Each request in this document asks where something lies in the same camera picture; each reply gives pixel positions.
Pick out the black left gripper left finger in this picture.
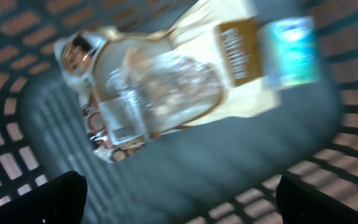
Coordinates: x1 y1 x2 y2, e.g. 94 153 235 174
0 171 88 224

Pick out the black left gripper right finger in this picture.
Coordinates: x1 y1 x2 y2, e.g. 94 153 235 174
275 176 358 224

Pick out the beige granola bag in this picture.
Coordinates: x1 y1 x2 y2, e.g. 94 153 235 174
53 1 278 163

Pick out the grey plastic mesh basket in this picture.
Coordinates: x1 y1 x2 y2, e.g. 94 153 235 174
0 0 358 223

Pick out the small teal white box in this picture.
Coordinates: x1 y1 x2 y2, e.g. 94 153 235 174
259 16 319 89

